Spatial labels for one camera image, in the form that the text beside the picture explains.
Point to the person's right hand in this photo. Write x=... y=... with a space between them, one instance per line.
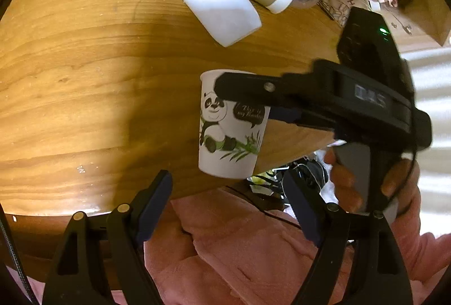
x=343 y=181

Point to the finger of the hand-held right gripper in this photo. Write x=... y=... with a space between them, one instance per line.
x=246 y=86
x=283 y=115

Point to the white panda print paper cup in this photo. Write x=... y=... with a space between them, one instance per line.
x=218 y=157

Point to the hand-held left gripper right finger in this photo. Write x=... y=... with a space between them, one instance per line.
x=303 y=211

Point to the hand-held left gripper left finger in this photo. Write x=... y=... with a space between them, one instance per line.
x=154 y=210

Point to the white striped blanket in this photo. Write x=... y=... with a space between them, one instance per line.
x=433 y=79

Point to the large plain white cup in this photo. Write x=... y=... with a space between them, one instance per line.
x=222 y=5

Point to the person's right forearm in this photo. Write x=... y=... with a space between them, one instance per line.
x=428 y=248

